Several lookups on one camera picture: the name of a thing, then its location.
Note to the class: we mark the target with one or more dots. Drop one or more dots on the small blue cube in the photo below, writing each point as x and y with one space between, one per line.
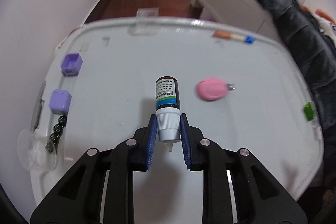
249 39

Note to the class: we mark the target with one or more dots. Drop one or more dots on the white bed frame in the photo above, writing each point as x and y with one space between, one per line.
245 14

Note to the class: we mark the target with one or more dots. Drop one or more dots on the dark grey fleece blanket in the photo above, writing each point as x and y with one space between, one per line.
313 52

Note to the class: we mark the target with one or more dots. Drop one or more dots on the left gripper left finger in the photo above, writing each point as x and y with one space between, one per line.
98 188

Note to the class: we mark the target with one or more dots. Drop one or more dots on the brown medicine bottle white cap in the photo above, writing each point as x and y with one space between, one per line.
167 110

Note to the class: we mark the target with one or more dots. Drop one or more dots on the clear plastic lid latch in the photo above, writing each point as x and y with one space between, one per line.
144 22

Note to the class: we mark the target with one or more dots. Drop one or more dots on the green plastic cup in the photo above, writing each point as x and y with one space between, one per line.
308 111

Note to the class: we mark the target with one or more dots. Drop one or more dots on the pink oval case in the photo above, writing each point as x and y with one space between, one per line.
213 89

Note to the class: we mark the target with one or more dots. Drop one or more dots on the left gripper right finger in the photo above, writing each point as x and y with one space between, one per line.
237 188

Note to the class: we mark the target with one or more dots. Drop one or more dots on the orange and cream tube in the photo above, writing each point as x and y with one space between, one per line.
228 36

